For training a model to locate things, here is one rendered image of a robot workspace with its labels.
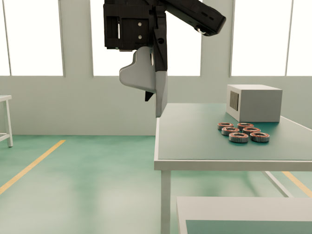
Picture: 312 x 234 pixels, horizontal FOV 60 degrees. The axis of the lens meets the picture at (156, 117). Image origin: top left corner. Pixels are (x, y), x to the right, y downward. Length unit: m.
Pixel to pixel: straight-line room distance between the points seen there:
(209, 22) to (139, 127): 4.19
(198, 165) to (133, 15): 1.06
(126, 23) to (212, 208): 0.72
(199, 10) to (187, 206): 0.70
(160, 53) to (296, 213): 0.79
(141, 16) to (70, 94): 4.33
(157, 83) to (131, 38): 0.08
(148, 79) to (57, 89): 4.41
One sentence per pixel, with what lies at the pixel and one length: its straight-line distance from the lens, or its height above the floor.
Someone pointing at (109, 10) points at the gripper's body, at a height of 1.28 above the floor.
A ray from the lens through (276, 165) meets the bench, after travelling 1.45.
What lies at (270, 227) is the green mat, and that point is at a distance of 0.91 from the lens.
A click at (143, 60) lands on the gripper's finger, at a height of 1.22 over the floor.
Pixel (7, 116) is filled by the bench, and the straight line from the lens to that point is 4.37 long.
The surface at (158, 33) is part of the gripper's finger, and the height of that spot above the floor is 1.25.
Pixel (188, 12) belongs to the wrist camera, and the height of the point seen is 1.28.
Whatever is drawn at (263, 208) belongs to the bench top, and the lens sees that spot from 1.00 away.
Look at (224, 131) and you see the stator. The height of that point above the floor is 0.78.
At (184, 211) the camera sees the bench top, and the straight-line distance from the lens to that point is 0.93.
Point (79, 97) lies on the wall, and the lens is 4.63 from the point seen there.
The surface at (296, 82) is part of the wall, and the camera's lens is 4.91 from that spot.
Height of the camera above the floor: 1.22
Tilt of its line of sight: 12 degrees down
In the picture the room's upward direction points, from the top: straight up
